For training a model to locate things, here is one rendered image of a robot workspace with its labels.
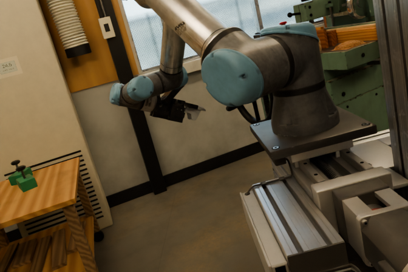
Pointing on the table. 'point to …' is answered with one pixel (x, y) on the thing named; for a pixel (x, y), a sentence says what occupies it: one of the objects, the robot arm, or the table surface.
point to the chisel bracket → (311, 10)
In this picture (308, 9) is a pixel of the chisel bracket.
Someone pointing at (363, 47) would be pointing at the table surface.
